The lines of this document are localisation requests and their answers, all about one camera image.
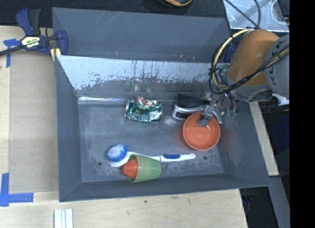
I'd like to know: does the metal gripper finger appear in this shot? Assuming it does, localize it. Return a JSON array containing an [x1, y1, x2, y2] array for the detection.
[[196, 113, 213, 127], [213, 110, 223, 125]]

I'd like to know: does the orange bowl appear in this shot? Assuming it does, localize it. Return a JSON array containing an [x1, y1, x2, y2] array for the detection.
[[182, 112, 221, 152]]

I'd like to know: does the black and silver stapler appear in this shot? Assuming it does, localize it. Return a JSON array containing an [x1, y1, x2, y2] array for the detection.
[[171, 94, 210, 121]]

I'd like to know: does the crushed green drink can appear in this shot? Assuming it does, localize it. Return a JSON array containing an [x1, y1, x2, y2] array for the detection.
[[125, 97, 163, 124]]

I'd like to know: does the green cup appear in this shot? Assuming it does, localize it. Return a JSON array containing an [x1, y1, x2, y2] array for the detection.
[[126, 154, 162, 183]]

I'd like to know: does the red-orange toy fruit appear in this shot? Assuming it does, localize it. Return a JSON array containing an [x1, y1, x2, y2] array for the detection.
[[122, 158, 139, 180]]

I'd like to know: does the blue and white dish brush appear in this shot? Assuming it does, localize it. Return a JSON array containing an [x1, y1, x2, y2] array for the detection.
[[106, 144, 197, 168]]

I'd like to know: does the grey metal bin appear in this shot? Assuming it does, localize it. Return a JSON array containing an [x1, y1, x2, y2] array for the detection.
[[51, 7, 272, 202]]

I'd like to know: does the pale wood flat board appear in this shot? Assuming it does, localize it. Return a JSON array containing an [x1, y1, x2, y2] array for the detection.
[[8, 49, 60, 195]]

